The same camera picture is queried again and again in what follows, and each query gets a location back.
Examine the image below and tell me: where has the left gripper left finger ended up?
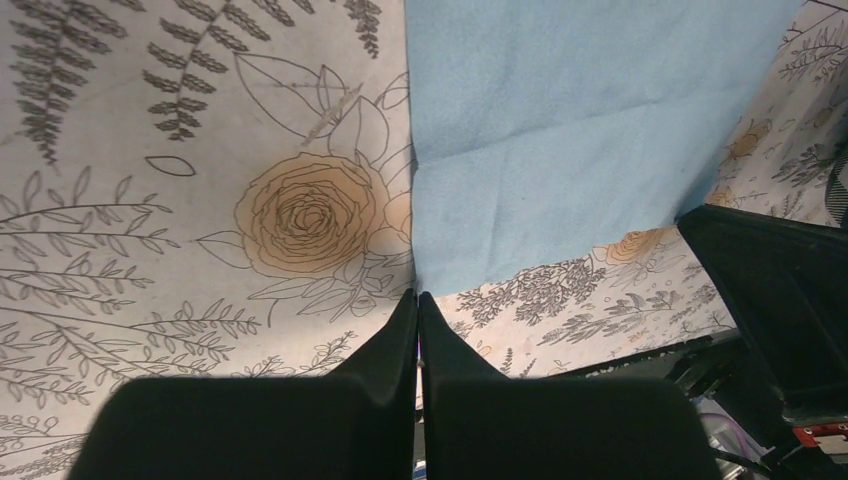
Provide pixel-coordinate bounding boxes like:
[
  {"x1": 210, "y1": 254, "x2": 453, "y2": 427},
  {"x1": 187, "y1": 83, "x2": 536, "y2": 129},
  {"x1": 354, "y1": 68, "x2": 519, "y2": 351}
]
[{"x1": 70, "y1": 291, "x2": 417, "y2": 479}]

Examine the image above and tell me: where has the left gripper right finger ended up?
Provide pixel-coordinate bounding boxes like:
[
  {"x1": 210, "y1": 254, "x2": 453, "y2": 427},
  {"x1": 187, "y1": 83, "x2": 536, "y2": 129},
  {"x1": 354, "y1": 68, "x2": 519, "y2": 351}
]
[{"x1": 418, "y1": 292, "x2": 720, "y2": 479}]

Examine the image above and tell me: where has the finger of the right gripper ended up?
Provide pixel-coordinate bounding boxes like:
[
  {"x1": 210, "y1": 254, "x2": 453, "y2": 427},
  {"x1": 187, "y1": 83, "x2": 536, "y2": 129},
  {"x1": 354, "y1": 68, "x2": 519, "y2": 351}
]
[{"x1": 677, "y1": 205, "x2": 847, "y2": 424}]

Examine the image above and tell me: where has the blue cleaning cloth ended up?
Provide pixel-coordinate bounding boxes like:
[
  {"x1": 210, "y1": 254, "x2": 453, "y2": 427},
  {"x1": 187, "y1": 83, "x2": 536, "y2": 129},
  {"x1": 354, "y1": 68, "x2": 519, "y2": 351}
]
[{"x1": 405, "y1": 1, "x2": 800, "y2": 296}]

